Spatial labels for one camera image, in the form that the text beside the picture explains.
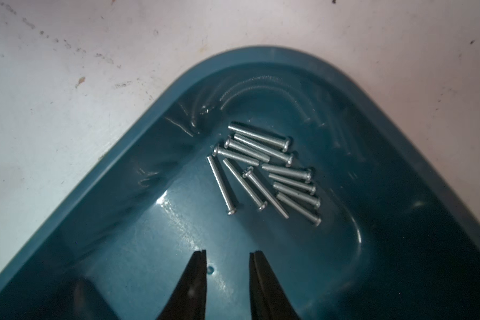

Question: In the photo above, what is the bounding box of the teal plastic storage tray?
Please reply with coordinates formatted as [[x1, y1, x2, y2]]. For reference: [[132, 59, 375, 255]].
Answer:
[[0, 47, 480, 319]]

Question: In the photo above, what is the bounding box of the silver screw four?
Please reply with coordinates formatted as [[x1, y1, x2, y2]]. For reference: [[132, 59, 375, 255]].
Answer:
[[212, 145, 260, 167]]

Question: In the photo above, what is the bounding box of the silver screw eight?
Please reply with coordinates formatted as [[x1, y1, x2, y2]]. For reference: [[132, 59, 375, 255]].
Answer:
[[261, 163, 313, 183]]

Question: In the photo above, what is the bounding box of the silver screw two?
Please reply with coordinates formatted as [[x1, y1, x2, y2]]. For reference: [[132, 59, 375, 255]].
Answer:
[[233, 133, 294, 167]]

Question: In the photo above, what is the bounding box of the silver screw seven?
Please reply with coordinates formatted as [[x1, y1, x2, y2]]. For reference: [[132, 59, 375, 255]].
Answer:
[[243, 166, 289, 219]]

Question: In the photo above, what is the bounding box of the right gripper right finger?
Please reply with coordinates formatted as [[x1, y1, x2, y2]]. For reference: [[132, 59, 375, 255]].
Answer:
[[249, 251, 300, 319]]

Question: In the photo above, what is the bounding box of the silver screw five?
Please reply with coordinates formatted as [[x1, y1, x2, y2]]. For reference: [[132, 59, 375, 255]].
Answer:
[[207, 155, 237, 215]]

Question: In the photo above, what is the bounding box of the silver screw six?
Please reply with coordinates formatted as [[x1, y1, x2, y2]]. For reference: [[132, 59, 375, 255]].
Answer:
[[223, 158, 267, 211]]

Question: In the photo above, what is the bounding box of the silver screw one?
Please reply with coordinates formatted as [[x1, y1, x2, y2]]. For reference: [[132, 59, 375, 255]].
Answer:
[[228, 123, 291, 152]]

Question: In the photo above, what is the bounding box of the silver screw ten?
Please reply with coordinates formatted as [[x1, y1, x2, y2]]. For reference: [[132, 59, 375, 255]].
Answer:
[[273, 182, 321, 209]]

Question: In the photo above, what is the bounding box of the silver screw eleven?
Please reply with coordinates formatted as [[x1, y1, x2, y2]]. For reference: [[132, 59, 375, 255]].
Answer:
[[276, 192, 321, 227]]

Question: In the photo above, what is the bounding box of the silver screw three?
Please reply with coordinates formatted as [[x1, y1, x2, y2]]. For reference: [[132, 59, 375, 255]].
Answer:
[[224, 137, 270, 163]]

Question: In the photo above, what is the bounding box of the silver screw nine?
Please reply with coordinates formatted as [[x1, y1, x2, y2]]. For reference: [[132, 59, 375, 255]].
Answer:
[[268, 173, 317, 195]]

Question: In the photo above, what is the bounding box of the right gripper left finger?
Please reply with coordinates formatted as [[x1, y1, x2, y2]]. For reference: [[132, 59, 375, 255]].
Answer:
[[157, 250, 207, 319]]

